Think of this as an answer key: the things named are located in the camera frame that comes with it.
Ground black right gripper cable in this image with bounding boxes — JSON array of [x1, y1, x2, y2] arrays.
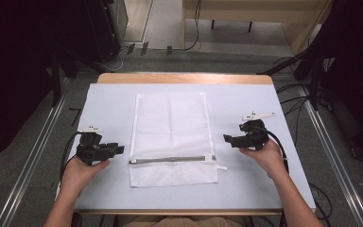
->
[[255, 125, 290, 174]]

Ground metal floor rail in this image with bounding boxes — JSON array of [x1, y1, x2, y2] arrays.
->
[[298, 84, 363, 227], [0, 91, 70, 227]]

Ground black floor cable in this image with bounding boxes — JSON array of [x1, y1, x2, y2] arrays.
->
[[307, 182, 334, 227]]

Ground black hanging cable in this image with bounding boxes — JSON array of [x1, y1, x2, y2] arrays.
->
[[182, 0, 202, 52]]

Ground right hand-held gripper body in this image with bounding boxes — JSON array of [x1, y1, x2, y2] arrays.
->
[[234, 111, 277, 151]]

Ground dark cabinet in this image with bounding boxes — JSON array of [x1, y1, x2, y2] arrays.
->
[[83, 0, 130, 62]]

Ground white floor cable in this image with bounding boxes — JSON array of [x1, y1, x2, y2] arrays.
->
[[103, 46, 130, 72]]

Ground black metal stand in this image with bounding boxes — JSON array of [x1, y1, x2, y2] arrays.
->
[[256, 46, 332, 112], [48, 46, 114, 109]]

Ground person's tan trousers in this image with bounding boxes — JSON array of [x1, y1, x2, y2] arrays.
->
[[118, 215, 251, 227]]

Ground white mesh laundry bag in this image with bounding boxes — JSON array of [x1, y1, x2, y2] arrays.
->
[[128, 91, 229, 189]]

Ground black floor cables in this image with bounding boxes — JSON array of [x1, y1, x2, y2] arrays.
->
[[275, 82, 311, 147]]

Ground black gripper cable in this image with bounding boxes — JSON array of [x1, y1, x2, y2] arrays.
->
[[255, 125, 290, 174], [59, 131, 83, 187]]

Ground light blue table mat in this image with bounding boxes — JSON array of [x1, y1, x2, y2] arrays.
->
[[55, 82, 317, 213]]

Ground person's left hand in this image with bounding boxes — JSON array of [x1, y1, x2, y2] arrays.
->
[[60, 156, 112, 198]]

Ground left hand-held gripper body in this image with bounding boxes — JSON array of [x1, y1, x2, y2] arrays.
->
[[75, 126, 118, 166]]

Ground person's right hand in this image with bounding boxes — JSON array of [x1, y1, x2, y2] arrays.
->
[[238, 138, 290, 182]]

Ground light wooden furniture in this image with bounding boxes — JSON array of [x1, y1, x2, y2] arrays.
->
[[181, 0, 333, 55]]

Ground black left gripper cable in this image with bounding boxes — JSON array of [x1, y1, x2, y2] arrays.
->
[[59, 131, 83, 187]]

